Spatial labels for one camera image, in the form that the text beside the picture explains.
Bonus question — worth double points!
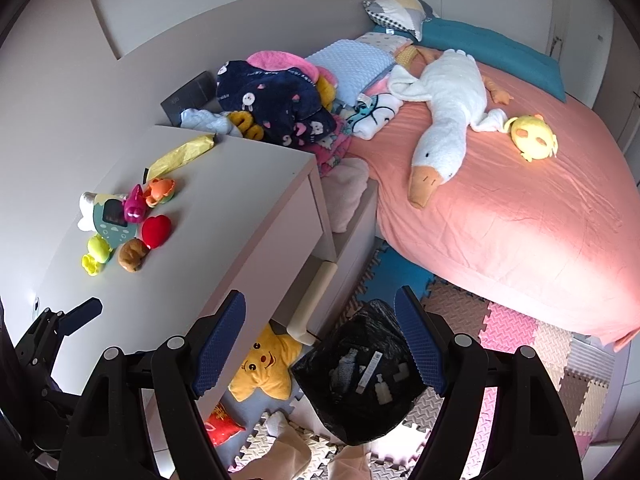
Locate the yellow black plush piece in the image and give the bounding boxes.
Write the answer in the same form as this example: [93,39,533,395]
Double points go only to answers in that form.
[228,110,264,141]

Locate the pink bed sheet mattress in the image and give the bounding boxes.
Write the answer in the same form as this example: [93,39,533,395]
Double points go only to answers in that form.
[349,66,639,350]

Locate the yellow empty snack wrapper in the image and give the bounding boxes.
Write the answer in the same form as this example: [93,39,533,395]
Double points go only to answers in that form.
[143,134,215,183]

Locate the light blue baby cloth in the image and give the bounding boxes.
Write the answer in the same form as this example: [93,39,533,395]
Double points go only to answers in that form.
[180,108,242,138]

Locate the large white goose plush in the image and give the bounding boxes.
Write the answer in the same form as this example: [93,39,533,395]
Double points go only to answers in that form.
[388,47,513,209]

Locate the black trash bag bin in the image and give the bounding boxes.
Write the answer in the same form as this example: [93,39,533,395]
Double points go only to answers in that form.
[291,299,426,446]

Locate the pink fleece blanket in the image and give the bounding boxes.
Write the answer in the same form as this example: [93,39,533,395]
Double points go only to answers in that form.
[246,50,320,84]

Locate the magenta dinosaur toy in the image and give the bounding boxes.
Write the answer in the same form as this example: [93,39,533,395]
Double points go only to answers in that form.
[122,184,148,224]

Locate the pale pink folded towel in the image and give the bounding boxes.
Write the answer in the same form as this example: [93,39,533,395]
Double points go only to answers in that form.
[321,157,369,234]

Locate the yellow-green plastic frog toy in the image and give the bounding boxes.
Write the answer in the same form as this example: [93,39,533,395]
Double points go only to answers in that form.
[81,234,113,276]

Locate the black wall switch panel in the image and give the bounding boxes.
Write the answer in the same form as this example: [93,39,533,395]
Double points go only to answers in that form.
[160,70,217,127]

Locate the beige bedside desk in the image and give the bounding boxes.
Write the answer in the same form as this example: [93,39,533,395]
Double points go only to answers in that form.
[38,136,331,414]

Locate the light blue dotted pillow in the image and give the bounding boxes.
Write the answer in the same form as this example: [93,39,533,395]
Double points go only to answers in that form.
[306,39,395,106]

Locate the patchwork checked pillow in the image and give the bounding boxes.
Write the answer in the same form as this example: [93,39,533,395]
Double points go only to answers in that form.
[362,0,439,41]

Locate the yellow pikachu star plush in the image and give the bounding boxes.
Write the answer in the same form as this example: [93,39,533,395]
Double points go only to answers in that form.
[228,324,303,402]

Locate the red packet on floor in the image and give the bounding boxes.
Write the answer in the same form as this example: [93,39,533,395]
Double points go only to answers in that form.
[204,402,245,448]

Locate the red heart plush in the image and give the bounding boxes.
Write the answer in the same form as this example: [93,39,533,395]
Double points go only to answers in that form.
[140,214,172,250]

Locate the yellow chick plush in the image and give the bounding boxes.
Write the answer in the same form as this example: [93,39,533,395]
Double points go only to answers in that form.
[504,114,559,162]

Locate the teal cartoon clock board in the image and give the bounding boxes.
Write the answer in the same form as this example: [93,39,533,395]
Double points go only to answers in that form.
[92,194,138,249]

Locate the teal blanket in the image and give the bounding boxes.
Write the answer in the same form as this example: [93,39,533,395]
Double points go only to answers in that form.
[418,16,568,104]

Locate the orange plastic crab toy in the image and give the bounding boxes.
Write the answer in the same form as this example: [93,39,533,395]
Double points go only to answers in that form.
[143,178,176,208]

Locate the brown plush toy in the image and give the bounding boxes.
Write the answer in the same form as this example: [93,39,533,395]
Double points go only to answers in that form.
[117,237,150,273]

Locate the navy rabbit print blanket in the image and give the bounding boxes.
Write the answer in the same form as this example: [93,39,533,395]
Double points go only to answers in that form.
[217,61,336,148]

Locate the white rolled towel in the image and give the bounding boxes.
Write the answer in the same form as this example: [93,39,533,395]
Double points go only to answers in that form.
[77,192,127,232]

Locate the white cartoon print cloth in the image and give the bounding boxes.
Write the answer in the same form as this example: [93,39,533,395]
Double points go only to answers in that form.
[341,93,402,141]

